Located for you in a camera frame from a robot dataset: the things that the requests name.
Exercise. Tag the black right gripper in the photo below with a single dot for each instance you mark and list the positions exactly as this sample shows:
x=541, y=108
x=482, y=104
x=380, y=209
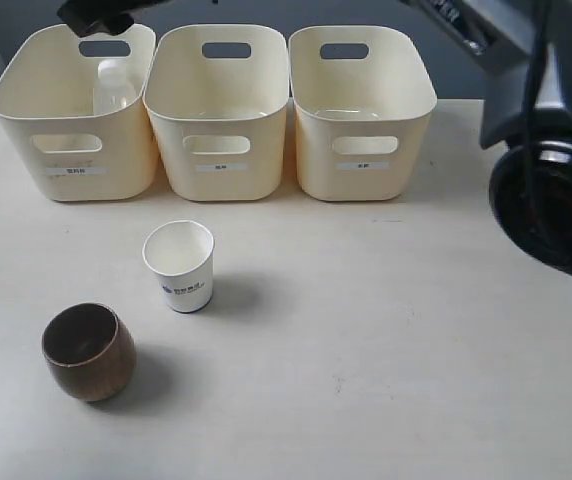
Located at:
x=111, y=17

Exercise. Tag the clear bottle white cap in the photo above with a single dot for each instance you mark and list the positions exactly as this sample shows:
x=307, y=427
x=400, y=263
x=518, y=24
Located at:
x=113, y=90

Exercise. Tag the white paper cup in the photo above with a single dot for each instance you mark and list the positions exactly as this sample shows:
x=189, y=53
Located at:
x=180, y=254

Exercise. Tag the brown wooden cup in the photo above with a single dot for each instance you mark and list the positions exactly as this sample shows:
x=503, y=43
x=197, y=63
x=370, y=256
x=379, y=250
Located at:
x=89, y=351

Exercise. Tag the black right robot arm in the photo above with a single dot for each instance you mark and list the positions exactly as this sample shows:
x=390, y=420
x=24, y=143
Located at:
x=526, y=49

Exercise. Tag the cream plastic bin left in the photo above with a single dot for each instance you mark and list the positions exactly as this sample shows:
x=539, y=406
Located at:
x=46, y=110

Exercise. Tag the cream plastic bin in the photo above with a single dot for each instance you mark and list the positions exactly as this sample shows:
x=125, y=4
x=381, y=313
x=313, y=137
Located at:
x=46, y=110
x=361, y=93
x=218, y=93

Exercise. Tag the white label on left bin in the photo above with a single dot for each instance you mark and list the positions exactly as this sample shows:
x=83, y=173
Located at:
x=75, y=171

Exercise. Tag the white label on bin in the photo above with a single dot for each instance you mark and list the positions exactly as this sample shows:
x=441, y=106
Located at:
x=221, y=167
x=75, y=171
x=365, y=165

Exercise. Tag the cream plastic bin middle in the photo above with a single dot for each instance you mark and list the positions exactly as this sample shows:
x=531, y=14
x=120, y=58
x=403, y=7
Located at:
x=218, y=93

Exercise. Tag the white label on middle bin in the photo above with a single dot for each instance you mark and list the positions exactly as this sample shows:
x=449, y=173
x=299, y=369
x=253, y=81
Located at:
x=221, y=167

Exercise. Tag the cream plastic bin right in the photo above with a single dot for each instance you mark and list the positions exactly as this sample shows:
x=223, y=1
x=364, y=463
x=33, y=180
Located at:
x=361, y=93

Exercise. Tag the white label on right bin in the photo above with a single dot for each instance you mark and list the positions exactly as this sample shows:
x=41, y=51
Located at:
x=365, y=165

